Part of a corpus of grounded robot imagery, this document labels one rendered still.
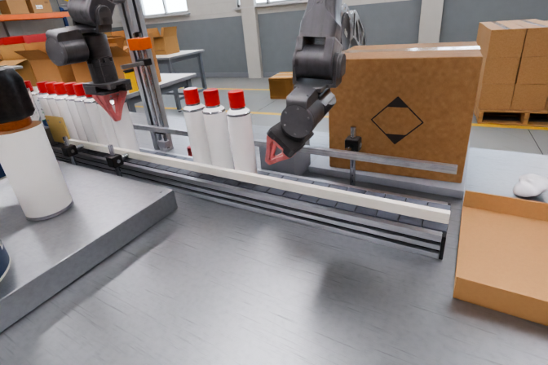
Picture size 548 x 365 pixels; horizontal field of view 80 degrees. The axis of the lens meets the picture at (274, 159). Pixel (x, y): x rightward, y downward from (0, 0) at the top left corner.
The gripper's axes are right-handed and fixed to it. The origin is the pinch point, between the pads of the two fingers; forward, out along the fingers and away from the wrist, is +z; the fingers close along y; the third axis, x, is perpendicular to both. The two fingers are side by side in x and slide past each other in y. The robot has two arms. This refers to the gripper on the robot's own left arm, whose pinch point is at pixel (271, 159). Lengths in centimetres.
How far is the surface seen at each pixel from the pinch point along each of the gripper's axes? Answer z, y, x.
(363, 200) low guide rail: -11.6, 4.8, 18.4
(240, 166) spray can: 5.3, 2.9, -4.0
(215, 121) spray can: 1.5, 2.1, -14.5
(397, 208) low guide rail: -15.2, 4.9, 23.0
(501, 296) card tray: -21.4, 13.6, 37.6
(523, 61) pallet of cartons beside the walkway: -24, -331, 82
